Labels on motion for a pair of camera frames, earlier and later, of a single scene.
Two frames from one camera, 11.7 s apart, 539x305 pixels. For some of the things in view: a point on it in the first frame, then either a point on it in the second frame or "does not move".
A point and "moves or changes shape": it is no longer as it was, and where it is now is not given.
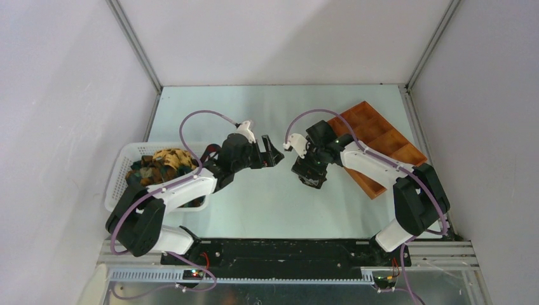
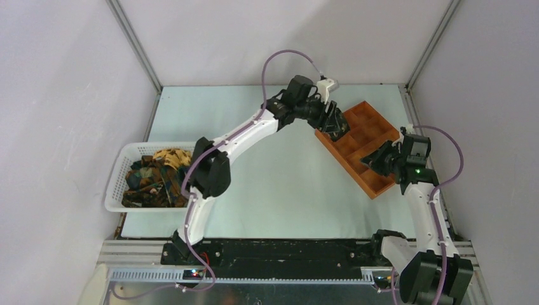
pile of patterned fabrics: x=164 y=165 does not move
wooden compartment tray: x=379 y=136 does not move
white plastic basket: x=128 y=154 does not move
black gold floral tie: x=316 y=180 moves or changes shape
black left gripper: x=272 y=155 to x=326 y=122
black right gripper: x=302 y=166 to x=374 y=158
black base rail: x=286 y=257 does not move
